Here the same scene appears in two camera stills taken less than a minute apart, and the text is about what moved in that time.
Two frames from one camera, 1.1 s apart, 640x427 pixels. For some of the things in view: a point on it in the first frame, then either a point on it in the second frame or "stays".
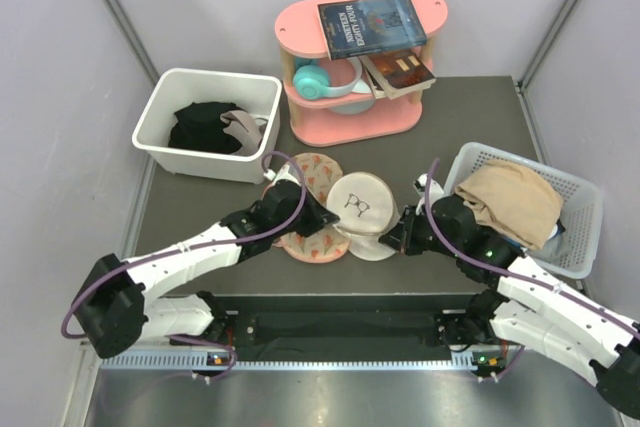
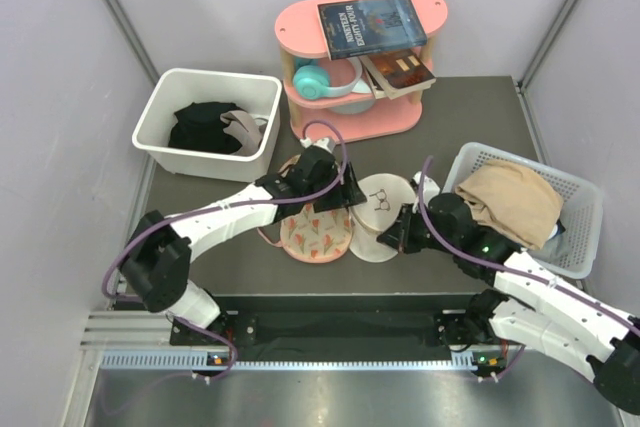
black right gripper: [403, 235] stays
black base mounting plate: [355, 329] stays
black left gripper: [318, 217] -> [347, 194]
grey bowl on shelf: [354, 109] stays
